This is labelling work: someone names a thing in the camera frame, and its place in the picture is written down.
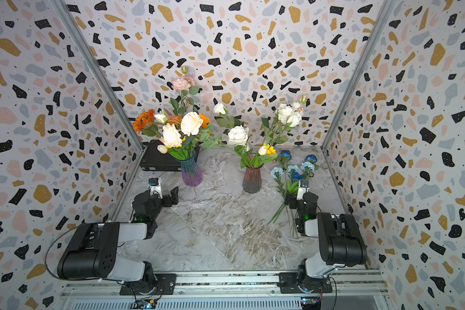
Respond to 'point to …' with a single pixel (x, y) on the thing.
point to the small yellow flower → (270, 150)
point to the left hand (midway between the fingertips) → (168, 187)
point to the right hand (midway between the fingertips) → (300, 190)
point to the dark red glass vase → (252, 179)
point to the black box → (154, 160)
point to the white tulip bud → (262, 150)
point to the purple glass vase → (192, 173)
